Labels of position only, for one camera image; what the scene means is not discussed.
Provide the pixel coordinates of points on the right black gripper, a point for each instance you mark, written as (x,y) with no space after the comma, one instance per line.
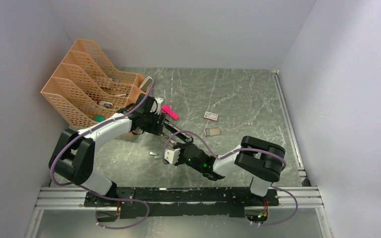
(182,147)

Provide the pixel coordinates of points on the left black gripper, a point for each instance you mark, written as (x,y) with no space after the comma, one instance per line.
(157,128)

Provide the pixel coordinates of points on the pink plastic staple remover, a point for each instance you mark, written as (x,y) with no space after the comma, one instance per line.
(168,110)

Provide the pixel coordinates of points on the black stapler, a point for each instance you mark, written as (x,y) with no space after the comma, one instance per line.
(172,128)

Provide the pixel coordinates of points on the brown cardboard staple tray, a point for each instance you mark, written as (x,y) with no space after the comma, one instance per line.
(213,131)

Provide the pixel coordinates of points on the red white staple box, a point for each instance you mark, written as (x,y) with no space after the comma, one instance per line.
(211,116)

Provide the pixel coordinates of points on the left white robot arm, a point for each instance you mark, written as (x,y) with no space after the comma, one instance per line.
(74,154)

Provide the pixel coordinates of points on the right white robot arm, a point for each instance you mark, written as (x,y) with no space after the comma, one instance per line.
(262,159)

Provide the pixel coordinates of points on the grey white device in organizer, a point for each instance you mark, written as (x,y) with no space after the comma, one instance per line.
(146,84)

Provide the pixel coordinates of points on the silver tape dispenser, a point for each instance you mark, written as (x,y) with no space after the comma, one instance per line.
(105,104)

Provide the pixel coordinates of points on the green round object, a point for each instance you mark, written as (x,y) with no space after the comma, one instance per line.
(98,118)

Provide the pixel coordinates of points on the orange mesh file organizer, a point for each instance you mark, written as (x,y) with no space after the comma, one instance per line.
(84,77)

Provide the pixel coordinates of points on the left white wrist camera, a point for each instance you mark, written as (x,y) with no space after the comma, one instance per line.
(157,105)

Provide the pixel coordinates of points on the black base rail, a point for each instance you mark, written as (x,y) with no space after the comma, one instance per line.
(187,201)

